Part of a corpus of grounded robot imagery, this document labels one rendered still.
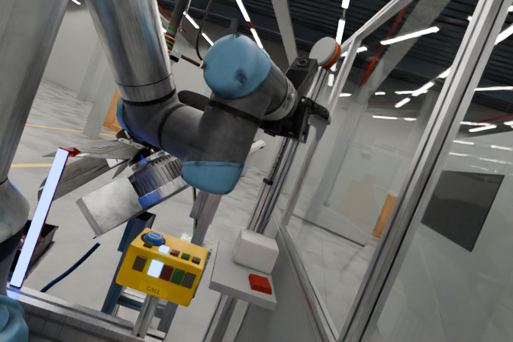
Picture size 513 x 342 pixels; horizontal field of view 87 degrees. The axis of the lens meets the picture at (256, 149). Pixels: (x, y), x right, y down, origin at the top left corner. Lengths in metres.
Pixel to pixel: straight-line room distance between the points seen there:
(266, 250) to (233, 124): 0.90
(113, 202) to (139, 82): 0.67
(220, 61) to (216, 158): 0.11
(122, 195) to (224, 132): 0.73
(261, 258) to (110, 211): 0.59
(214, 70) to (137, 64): 0.10
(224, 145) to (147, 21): 0.16
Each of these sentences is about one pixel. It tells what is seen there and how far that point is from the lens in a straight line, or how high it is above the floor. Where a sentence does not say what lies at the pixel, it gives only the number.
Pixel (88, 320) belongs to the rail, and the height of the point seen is 0.86.
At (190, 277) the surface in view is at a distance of 0.63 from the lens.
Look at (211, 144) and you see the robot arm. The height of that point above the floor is 1.34.
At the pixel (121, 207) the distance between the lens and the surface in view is 1.01.
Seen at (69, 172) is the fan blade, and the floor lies 1.01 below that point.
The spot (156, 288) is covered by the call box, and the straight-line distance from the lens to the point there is 0.66.
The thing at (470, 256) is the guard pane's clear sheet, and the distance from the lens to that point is 0.52.
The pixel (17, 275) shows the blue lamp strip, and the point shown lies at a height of 0.89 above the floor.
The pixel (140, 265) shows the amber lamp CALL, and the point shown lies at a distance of 0.64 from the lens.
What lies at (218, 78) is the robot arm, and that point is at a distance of 0.32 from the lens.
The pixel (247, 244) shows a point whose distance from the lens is 1.16.
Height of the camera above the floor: 1.37
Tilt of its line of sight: 2 degrees down
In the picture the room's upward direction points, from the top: 21 degrees clockwise
